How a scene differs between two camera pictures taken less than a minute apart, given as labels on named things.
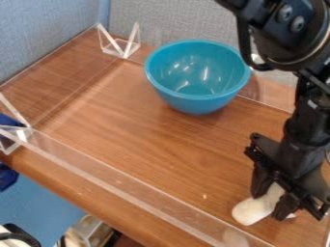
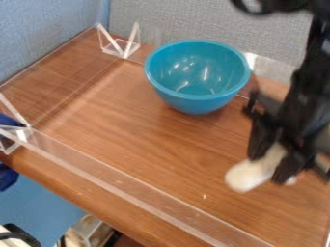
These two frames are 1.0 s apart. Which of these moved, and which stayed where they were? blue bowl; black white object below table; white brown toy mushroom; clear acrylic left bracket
Moved: white brown toy mushroom
Stayed: blue bowl; clear acrylic left bracket; black white object below table
